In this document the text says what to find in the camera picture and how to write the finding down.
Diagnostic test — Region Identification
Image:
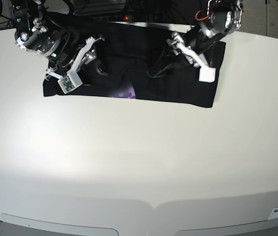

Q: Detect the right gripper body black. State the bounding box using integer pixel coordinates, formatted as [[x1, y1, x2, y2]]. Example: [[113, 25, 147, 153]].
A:
[[52, 29, 87, 71]]

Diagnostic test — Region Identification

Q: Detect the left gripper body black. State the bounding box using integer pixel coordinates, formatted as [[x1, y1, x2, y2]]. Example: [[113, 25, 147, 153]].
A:
[[175, 26, 225, 56]]

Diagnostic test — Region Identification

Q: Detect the black T-shirt with print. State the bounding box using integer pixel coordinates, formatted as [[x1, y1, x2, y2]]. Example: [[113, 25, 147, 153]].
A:
[[49, 13, 217, 108]]

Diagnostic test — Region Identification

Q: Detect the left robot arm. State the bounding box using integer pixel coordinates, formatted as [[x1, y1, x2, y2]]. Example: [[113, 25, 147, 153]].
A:
[[167, 0, 243, 68]]

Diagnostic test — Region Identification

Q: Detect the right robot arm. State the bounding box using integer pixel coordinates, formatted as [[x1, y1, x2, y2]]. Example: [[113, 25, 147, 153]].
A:
[[11, 0, 108, 84]]

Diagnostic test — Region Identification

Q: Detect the black power strip red light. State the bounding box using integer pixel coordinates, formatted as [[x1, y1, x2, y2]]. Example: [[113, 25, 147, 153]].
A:
[[110, 14, 136, 23]]

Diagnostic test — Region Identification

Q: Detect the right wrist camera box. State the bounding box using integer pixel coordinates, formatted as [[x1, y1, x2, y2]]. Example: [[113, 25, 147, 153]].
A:
[[58, 72, 83, 94]]

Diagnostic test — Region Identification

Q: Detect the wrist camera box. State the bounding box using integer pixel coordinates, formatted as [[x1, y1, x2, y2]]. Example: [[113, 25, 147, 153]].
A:
[[58, 72, 83, 94], [198, 66, 216, 83]]

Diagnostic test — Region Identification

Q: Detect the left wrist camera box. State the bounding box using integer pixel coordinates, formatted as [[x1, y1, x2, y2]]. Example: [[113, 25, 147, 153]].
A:
[[198, 66, 216, 83]]

